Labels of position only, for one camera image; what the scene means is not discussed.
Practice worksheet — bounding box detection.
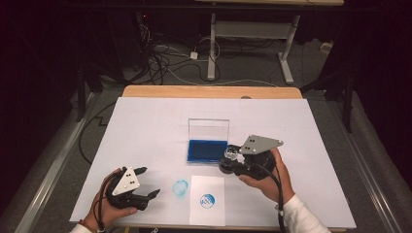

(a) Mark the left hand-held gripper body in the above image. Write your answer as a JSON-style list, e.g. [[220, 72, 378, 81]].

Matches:
[[105, 166, 152, 212]]

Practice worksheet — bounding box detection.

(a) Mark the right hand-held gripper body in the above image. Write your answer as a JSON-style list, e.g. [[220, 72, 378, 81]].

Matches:
[[232, 134, 285, 182]]

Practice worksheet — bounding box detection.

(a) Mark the stamp with clear handle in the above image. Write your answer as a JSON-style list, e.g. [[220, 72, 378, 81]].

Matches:
[[223, 145, 241, 162]]

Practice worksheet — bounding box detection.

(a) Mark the blue ink pad box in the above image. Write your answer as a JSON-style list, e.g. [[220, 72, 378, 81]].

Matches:
[[187, 117, 231, 165]]

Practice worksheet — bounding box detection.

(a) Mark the person's left hand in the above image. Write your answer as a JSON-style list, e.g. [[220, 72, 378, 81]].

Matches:
[[83, 167, 139, 231]]

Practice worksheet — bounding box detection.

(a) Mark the person's right hand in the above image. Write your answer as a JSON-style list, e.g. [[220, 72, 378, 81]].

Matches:
[[238, 147, 296, 204]]

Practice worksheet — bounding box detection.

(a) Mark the white paper sheet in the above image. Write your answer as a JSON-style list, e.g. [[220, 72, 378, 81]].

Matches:
[[189, 175, 226, 227]]

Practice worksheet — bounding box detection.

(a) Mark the large white board sheet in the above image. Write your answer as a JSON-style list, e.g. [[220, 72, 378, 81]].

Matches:
[[69, 96, 358, 229]]

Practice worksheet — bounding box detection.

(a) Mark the left hand-held gripper cable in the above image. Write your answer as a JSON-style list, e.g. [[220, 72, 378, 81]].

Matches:
[[91, 168, 128, 233]]

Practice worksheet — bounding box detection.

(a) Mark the hand-held gripper cable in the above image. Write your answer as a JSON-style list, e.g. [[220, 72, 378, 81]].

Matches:
[[254, 161, 288, 233], [91, 168, 128, 233]]

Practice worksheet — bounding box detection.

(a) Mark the right hand-held gripper cable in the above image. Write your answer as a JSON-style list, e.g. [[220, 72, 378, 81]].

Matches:
[[254, 161, 288, 233]]

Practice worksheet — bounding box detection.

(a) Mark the brown wrist bracelet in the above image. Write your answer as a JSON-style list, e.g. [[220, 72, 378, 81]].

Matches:
[[77, 218, 99, 233]]

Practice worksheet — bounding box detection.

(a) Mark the black floor cable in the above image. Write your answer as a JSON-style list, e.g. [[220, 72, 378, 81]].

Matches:
[[78, 101, 117, 165]]

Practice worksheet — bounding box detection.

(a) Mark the long white floor cable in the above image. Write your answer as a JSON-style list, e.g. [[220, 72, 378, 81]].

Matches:
[[166, 66, 280, 88]]

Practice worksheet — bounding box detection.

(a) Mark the metal floor rail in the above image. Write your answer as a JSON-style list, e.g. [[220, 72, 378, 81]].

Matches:
[[326, 100, 404, 233], [11, 91, 100, 233]]

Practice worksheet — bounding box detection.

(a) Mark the white desk frame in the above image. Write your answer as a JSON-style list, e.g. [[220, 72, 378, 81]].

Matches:
[[195, 0, 344, 85]]

